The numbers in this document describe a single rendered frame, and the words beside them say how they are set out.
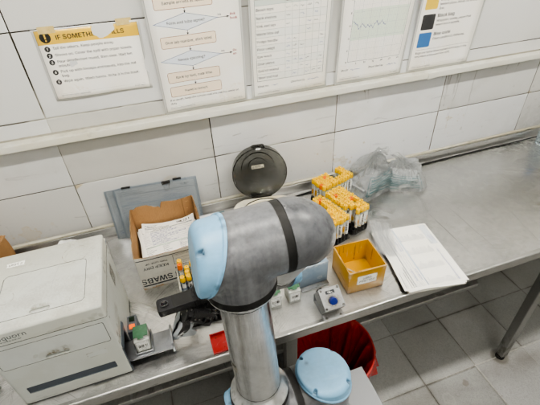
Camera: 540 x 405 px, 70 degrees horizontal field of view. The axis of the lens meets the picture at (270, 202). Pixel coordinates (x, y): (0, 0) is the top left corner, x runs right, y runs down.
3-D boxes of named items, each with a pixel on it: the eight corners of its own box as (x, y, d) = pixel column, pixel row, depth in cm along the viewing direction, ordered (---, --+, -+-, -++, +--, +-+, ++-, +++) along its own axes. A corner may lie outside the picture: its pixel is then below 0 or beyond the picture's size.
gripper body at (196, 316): (208, 329, 111) (225, 299, 106) (179, 328, 106) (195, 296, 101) (203, 308, 116) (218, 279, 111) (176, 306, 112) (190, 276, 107)
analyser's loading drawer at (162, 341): (101, 374, 107) (96, 363, 104) (102, 353, 112) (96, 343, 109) (175, 350, 112) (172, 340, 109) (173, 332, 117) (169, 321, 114)
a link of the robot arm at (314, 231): (344, 169, 59) (288, 250, 104) (276, 186, 57) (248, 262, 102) (374, 239, 56) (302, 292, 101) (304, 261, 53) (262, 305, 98)
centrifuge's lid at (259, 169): (229, 149, 142) (227, 141, 149) (236, 207, 155) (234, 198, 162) (286, 142, 145) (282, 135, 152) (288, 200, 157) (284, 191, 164)
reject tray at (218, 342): (214, 355, 113) (214, 353, 112) (209, 336, 118) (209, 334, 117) (236, 348, 114) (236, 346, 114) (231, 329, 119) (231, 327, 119)
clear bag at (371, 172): (362, 207, 164) (367, 171, 153) (332, 190, 175) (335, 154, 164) (399, 184, 177) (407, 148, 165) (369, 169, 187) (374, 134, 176)
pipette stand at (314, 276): (302, 293, 129) (302, 272, 123) (293, 278, 135) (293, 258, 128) (329, 284, 132) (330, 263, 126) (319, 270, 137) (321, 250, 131)
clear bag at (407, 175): (381, 192, 172) (385, 165, 164) (378, 171, 185) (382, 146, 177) (428, 195, 169) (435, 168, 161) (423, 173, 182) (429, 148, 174)
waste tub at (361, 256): (346, 295, 128) (349, 274, 122) (330, 266, 138) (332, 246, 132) (383, 285, 131) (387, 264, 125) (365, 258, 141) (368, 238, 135)
